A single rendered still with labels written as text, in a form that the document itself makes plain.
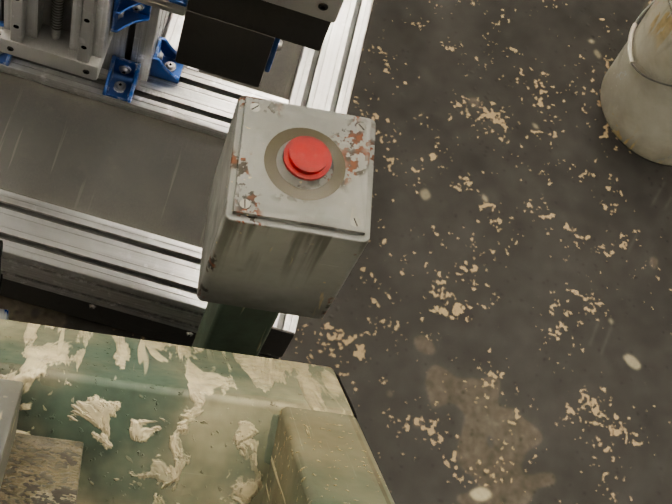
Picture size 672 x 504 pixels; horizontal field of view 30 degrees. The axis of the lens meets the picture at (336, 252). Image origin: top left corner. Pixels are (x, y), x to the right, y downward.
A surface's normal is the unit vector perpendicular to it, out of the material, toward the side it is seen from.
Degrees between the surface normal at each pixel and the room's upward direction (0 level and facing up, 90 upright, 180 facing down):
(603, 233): 0
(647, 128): 91
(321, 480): 51
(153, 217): 0
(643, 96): 94
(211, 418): 39
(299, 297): 90
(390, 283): 0
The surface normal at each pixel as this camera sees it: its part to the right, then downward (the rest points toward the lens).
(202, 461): 0.15, 0.22
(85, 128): 0.23, -0.43
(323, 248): -0.06, 0.89
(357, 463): 0.19, -0.96
